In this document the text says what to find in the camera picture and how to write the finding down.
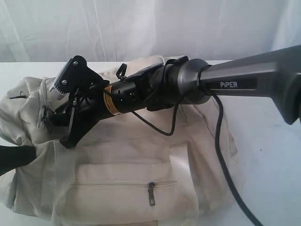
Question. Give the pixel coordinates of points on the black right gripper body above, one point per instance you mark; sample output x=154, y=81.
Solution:
x=84, y=109

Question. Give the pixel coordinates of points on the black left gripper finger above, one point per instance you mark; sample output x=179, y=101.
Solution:
x=12, y=157

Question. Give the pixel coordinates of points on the cream fabric duffel bag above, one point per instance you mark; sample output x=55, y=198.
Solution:
x=145, y=168

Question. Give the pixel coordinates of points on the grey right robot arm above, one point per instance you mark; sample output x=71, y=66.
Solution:
x=155, y=84

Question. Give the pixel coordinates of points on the white backdrop curtain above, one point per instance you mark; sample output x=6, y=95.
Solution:
x=122, y=30

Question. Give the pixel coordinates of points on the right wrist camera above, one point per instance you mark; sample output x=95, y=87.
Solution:
x=76, y=75

